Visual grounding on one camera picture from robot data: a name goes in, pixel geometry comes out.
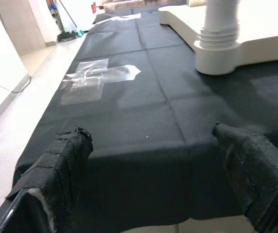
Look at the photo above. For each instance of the small red plastic piece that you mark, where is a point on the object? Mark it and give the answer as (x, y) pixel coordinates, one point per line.
(94, 7)

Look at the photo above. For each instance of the black table cloth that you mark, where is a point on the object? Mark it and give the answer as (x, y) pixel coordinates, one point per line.
(141, 121)

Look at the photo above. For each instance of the beige cloth covered bench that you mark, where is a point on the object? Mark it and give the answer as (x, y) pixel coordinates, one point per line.
(129, 6)

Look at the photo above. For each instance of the black floor mop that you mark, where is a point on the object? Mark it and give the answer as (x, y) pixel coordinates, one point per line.
(66, 37)

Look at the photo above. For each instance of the white plastic table leg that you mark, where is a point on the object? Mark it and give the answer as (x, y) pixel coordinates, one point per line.
(221, 19)

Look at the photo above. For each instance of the large clear tape patch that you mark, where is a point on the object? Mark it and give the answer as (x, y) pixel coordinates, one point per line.
(88, 80)

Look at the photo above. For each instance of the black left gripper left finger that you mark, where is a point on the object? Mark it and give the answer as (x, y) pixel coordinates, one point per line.
(61, 165)

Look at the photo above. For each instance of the white plastic children table top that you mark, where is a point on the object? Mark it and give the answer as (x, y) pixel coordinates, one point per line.
(263, 48)

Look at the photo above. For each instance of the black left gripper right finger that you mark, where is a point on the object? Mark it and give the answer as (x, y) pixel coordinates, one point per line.
(255, 170)

